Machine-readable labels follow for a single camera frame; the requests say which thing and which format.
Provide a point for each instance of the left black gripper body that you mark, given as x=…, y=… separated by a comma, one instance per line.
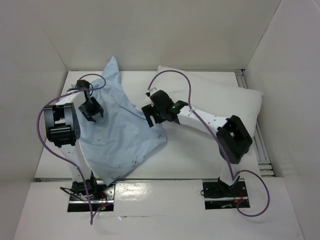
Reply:
x=90, y=107

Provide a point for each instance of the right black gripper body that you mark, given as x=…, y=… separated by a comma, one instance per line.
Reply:
x=152, y=110

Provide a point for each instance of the light blue pillowcase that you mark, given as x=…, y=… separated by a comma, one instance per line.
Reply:
x=119, y=140

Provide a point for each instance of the white pillow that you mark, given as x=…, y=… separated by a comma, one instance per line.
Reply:
x=210, y=96

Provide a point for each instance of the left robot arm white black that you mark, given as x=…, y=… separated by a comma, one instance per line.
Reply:
x=64, y=131

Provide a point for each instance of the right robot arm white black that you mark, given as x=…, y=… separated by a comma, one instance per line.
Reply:
x=230, y=134

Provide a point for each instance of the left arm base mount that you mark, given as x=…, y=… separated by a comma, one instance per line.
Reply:
x=103, y=199

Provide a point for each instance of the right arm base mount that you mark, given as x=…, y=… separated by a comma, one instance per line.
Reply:
x=217, y=198

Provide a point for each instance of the aluminium rail frame right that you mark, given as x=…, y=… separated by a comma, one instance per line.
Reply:
x=264, y=163

